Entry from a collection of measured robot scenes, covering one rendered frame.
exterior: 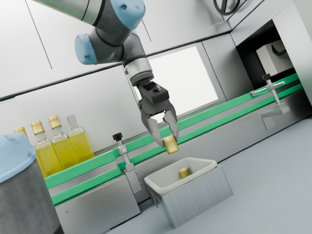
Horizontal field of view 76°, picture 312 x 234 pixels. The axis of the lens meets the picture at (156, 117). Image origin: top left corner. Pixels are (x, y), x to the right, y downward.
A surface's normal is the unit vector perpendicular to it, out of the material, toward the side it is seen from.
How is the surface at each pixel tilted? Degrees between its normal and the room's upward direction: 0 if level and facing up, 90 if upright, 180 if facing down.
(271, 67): 90
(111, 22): 149
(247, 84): 90
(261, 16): 90
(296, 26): 90
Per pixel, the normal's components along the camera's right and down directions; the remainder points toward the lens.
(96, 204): 0.24, -0.14
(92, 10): 0.28, 0.73
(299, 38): -0.90, 0.35
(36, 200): 0.91, -0.39
